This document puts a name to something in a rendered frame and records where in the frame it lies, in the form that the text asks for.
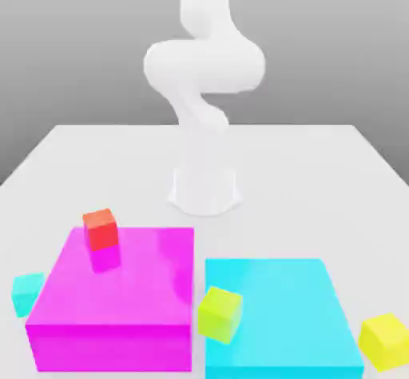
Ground small red cube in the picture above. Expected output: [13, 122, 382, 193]
[81, 208, 120, 253]

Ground small lime green cube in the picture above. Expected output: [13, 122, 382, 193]
[197, 285, 244, 345]

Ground small cyan cube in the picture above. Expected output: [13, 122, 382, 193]
[10, 272, 46, 318]

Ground small yellow cube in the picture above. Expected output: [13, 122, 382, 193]
[357, 312, 409, 373]

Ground large magenta box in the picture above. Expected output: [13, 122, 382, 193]
[25, 225, 195, 373]

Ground large cyan box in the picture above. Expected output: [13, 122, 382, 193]
[204, 257, 366, 379]

